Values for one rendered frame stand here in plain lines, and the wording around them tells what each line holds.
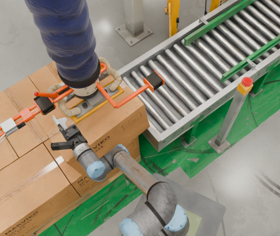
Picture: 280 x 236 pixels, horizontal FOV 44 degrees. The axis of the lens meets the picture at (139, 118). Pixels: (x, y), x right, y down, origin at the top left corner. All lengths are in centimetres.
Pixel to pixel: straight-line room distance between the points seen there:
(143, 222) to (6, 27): 326
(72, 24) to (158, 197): 76
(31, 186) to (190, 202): 111
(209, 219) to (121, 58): 202
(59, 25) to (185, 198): 132
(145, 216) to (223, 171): 188
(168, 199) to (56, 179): 135
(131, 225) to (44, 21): 85
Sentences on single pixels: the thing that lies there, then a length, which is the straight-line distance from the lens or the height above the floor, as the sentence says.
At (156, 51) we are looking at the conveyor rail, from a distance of 291.
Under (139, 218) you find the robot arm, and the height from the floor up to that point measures 162.
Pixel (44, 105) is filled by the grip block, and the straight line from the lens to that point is 190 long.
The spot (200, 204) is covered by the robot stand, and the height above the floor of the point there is 75.
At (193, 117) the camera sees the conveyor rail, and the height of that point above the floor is 59.
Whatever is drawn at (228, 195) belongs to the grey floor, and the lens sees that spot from 306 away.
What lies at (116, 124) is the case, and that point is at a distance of 214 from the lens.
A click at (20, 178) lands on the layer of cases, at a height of 54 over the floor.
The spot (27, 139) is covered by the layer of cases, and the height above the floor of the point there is 54.
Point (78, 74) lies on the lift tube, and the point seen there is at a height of 149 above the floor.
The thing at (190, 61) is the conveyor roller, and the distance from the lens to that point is 292.
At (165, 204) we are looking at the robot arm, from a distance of 132.
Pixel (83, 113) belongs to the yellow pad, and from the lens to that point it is 197.
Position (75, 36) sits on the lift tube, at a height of 176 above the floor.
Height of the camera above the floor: 290
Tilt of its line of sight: 63 degrees down
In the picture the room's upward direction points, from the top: 4 degrees counter-clockwise
